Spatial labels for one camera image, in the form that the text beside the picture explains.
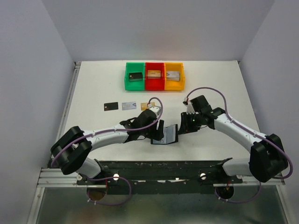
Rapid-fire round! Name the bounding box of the gold credit card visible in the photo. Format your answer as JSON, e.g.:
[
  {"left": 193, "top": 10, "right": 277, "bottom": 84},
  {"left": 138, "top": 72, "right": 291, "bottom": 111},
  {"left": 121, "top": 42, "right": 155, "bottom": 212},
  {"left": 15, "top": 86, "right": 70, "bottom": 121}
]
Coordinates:
[{"left": 147, "top": 70, "right": 161, "bottom": 79}]

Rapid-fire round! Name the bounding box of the red plastic bin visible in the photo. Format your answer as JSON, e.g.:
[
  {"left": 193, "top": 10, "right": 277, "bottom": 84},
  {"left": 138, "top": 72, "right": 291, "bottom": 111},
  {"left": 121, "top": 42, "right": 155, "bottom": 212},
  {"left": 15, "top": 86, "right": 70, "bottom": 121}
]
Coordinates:
[{"left": 145, "top": 62, "right": 165, "bottom": 91}]

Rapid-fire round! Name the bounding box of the aluminium frame rail left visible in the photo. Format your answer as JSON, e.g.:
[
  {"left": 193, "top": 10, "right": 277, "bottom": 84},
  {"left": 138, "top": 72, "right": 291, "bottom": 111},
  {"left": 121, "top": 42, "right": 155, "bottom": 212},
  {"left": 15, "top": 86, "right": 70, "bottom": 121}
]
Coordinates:
[{"left": 27, "top": 62, "right": 82, "bottom": 224}]

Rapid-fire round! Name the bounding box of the grey credit card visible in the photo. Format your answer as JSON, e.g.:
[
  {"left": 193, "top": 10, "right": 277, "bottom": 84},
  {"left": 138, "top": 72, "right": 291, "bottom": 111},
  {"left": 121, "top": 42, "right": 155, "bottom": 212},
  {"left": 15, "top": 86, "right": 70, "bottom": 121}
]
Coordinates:
[{"left": 104, "top": 102, "right": 119, "bottom": 111}]

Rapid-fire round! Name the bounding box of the black leather card holder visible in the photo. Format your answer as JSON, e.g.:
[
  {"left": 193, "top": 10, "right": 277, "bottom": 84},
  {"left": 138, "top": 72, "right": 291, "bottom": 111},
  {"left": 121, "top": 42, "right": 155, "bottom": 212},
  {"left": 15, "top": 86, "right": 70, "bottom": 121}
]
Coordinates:
[{"left": 151, "top": 124, "right": 178, "bottom": 145}]

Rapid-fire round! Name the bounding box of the silver VIP credit card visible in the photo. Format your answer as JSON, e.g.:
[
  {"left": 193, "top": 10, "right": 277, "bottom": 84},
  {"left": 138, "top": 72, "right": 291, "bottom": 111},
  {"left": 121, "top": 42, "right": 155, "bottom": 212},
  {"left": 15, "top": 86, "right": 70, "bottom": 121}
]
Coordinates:
[{"left": 121, "top": 102, "right": 136, "bottom": 111}]

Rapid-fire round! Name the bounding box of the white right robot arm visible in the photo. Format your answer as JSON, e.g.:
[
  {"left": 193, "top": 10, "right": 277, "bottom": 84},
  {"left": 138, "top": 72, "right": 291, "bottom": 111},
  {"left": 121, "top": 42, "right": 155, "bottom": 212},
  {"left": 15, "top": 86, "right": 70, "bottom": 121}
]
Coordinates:
[{"left": 179, "top": 95, "right": 289, "bottom": 183}]

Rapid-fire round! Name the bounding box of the yellow plastic bin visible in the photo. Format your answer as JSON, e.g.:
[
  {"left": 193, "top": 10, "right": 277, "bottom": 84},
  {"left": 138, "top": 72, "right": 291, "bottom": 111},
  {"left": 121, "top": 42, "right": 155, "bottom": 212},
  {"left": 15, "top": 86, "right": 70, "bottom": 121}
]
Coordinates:
[{"left": 164, "top": 63, "right": 185, "bottom": 91}]

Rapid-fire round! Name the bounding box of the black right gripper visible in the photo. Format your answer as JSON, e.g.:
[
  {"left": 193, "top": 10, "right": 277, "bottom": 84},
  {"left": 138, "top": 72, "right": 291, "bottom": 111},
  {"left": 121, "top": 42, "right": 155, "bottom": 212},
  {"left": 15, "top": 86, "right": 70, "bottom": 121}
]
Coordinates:
[{"left": 178, "top": 111, "right": 203, "bottom": 134}]

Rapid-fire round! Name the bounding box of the green plastic bin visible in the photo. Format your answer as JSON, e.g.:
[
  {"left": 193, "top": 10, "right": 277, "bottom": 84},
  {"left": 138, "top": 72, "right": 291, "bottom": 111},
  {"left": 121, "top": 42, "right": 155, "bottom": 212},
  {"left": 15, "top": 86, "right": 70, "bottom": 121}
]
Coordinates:
[{"left": 124, "top": 62, "right": 145, "bottom": 91}]

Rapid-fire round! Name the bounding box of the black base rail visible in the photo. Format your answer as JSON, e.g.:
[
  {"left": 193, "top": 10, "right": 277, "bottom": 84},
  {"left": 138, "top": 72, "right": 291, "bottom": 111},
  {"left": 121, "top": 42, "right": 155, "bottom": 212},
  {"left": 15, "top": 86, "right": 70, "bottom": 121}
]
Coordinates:
[{"left": 77, "top": 161, "right": 242, "bottom": 195}]

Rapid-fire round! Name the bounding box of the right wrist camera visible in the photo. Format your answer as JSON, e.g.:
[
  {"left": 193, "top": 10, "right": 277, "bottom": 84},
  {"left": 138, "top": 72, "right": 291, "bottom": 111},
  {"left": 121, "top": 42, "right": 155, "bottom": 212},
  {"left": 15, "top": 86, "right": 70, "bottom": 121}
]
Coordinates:
[{"left": 183, "top": 98, "right": 196, "bottom": 115}]

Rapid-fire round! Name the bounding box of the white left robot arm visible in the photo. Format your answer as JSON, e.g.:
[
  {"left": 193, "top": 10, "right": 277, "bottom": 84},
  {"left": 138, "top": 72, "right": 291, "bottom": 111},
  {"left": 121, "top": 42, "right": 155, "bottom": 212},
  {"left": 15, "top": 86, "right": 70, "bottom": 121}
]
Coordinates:
[{"left": 50, "top": 106, "right": 164, "bottom": 184}]

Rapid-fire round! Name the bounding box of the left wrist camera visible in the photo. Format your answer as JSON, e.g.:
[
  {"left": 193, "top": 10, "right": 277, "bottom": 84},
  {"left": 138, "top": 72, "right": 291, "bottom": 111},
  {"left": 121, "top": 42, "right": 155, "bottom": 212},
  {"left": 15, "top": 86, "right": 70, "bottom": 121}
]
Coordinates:
[{"left": 149, "top": 106, "right": 162, "bottom": 117}]

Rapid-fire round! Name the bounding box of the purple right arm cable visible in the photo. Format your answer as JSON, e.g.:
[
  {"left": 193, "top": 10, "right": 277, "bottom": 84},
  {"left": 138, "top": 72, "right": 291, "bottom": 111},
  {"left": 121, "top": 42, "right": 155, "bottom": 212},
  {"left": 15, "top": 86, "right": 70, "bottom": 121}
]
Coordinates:
[{"left": 185, "top": 87, "right": 294, "bottom": 203}]

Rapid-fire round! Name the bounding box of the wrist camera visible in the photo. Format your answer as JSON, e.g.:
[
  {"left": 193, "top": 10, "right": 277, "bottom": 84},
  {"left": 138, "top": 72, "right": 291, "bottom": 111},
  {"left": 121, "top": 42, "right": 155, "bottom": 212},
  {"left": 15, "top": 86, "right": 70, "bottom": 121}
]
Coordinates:
[
  {"left": 183, "top": 98, "right": 196, "bottom": 115},
  {"left": 149, "top": 106, "right": 162, "bottom": 117}
]

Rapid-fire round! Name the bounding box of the black credit card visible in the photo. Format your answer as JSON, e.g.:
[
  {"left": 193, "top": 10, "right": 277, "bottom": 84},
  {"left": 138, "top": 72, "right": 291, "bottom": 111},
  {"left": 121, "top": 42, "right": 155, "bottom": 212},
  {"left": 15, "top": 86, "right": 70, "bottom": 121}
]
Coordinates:
[{"left": 128, "top": 72, "right": 143, "bottom": 82}]

